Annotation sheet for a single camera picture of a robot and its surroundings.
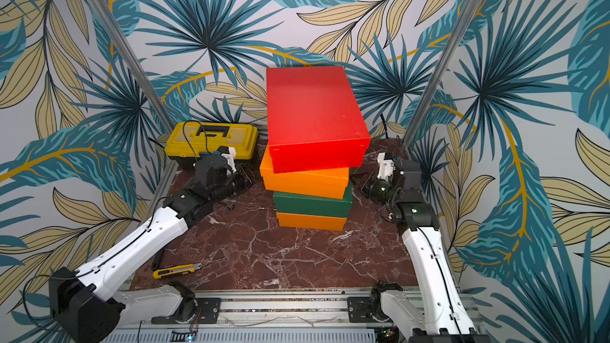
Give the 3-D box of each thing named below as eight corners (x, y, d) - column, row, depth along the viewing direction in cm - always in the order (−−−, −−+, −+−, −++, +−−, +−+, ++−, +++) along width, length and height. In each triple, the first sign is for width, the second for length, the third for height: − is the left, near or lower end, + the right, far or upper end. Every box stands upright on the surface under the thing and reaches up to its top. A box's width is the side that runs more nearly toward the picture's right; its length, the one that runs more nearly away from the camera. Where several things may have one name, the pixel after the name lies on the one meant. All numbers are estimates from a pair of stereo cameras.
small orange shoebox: (278, 227, 93) (276, 217, 87) (279, 218, 96) (277, 208, 89) (343, 232, 93) (346, 222, 86) (343, 222, 95) (346, 212, 88)
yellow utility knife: (157, 279, 81) (152, 276, 78) (158, 272, 82) (153, 269, 80) (201, 271, 83) (197, 269, 80) (202, 264, 84) (198, 261, 81)
